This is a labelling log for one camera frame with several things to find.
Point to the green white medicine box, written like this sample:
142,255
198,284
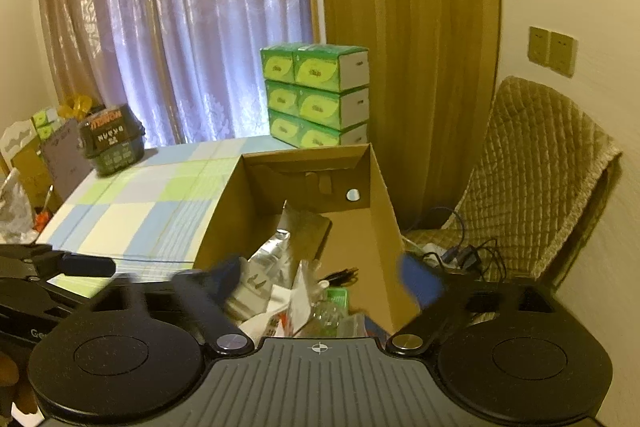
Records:
339,296

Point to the stack of green tissue packs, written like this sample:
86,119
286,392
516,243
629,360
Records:
317,94

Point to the cardboard sheet purple paper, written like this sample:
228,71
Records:
56,162

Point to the silver foil pouch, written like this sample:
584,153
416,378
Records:
300,235

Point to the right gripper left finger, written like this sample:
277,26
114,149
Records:
220,282

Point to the checked tablecloth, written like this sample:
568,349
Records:
151,217

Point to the person left hand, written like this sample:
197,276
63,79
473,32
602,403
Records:
15,388

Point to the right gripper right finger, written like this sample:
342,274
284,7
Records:
424,282

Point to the double wall socket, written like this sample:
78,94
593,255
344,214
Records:
553,50

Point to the white adapter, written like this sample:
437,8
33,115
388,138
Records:
288,310

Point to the open cardboard box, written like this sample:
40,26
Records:
334,203

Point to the brown curtain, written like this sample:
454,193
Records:
433,66

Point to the clear box blue label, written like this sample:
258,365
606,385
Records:
331,321

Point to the white plastic bag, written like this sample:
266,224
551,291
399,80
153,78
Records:
17,220

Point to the white chair back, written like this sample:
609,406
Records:
14,139

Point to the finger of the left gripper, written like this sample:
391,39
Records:
76,265

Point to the purple curtain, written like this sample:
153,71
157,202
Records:
190,70

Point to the quilted brown chair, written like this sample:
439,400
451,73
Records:
539,188

